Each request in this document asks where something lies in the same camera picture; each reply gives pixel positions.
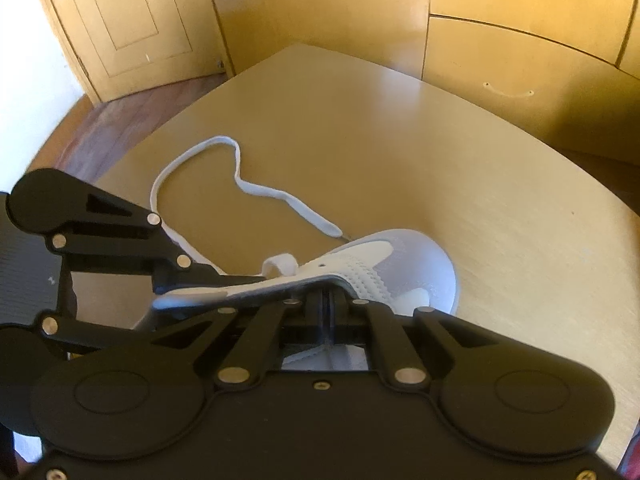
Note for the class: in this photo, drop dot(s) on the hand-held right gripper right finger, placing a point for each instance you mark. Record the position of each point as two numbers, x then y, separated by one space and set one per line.
340 320

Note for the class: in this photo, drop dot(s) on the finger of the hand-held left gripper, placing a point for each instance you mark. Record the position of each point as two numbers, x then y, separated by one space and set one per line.
80 335
125 245

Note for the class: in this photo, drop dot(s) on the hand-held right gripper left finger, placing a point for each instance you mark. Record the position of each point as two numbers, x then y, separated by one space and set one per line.
315 320

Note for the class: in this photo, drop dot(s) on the white sneaker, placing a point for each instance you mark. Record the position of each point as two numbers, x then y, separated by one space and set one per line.
410 260

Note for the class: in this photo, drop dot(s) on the white shoelace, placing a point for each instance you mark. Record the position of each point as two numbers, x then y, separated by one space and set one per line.
270 192

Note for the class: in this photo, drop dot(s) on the wooden door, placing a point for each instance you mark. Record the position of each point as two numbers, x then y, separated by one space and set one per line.
130 20

